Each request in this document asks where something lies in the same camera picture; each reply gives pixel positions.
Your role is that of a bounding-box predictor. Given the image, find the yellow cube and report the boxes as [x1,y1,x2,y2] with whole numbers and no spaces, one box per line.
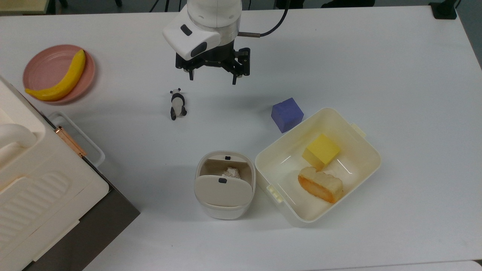
[302,134,341,171]

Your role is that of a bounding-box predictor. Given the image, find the purple cube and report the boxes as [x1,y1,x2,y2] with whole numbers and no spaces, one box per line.
[271,97,304,134]

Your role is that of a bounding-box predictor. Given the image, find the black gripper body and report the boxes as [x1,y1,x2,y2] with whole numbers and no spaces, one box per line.
[175,41,251,77]

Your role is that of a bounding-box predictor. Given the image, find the clear plastic tray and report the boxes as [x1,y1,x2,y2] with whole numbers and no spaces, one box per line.
[47,111,105,168]

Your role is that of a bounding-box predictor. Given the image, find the beige trash can lid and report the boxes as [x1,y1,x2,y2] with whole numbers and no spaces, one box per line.
[194,175,253,207]

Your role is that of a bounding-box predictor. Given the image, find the panda figurine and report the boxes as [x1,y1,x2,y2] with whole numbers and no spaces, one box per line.
[169,88,188,121]

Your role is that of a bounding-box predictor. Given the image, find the cream toy oven appliance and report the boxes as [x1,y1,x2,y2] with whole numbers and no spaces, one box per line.
[0,75,141,271]

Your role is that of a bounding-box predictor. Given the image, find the pink plate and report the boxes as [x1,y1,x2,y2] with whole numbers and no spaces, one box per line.
[23,44,96,105]

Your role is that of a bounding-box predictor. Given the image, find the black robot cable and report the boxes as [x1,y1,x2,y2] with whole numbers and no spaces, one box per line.
[237,0,291,39]

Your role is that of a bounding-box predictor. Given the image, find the cream plastic box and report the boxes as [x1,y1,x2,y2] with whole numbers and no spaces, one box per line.
[255,107,381,227]

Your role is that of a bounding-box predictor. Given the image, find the orange toast slice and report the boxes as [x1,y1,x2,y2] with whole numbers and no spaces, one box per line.
[297,166,344,204]

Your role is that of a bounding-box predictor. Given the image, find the yellow banana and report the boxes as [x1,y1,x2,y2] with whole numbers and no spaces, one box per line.
[25,49,86,102]

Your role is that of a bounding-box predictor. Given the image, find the black table clamp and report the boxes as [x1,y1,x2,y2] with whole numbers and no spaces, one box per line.
[429,0,459,20]

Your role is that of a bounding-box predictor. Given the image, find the small white trash can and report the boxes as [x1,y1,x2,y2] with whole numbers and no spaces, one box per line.
[194,151,256,220]

